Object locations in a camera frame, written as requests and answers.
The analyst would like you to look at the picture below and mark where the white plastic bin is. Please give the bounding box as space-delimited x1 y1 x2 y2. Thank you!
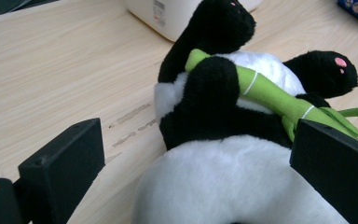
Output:
124 0 264 43

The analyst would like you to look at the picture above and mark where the panda plush toy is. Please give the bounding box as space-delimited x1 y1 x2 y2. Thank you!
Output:
131 0 358 224

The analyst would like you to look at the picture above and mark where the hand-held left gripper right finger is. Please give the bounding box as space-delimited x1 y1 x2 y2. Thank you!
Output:
289 119 358 224

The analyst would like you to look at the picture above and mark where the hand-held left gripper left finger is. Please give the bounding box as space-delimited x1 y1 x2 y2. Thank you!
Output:
18 117 106 224

